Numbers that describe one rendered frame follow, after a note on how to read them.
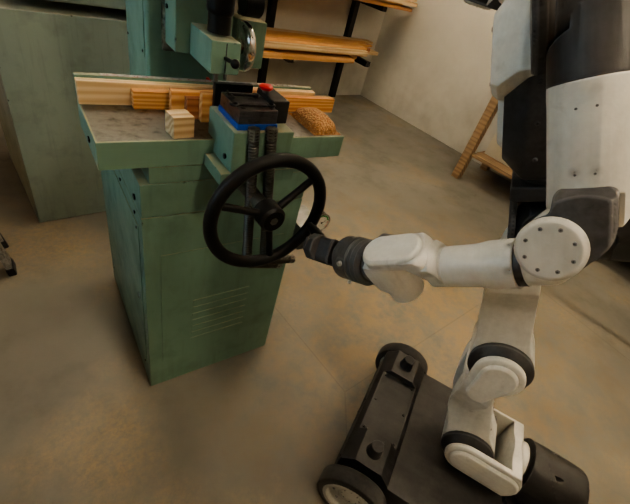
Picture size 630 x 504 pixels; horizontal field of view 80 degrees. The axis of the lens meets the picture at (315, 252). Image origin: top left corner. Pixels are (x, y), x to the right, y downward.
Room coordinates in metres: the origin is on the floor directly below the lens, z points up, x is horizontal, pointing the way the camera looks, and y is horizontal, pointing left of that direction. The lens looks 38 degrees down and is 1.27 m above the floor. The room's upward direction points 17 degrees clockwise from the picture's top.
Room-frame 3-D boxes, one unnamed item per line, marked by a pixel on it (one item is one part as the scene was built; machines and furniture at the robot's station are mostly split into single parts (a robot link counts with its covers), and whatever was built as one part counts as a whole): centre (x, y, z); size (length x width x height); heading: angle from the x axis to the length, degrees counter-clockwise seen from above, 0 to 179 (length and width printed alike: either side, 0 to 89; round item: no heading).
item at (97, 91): (0.94, 0.36, 0.92); 0.60 x 0.02 x 0.05; 134
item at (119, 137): (0.85, 0.27, 0.87); 0.61 x 0.30 x 0.06; 134
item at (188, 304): (1.00, 0.44, 0.35); 0.58 x 0.45 x 0.71; 44
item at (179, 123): (0.73, 0.35, 0.92); 0.05 x 0.04 x 0.04; 141
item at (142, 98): (0.98, 0.29, 0.92); 0.56 x 0.02 x 0.04; 134
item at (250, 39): (1.10, 0.35, 1.02); 0.12 x 0.03 x 0.12; 44
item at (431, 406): (0.65, -0.62, 0.19); 0.64 x 0.52 x 0.33; 74
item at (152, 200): (1.01, 0.44, 0.76); 0.57 x 0.45 x 0.09; 44
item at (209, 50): (0.93, 0.37, 1.03); 0.14 x 0.07 x 0.09; 44
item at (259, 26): (1.16, 0.37, 1.02); 0.09 x 0.07 x 0.12; 134
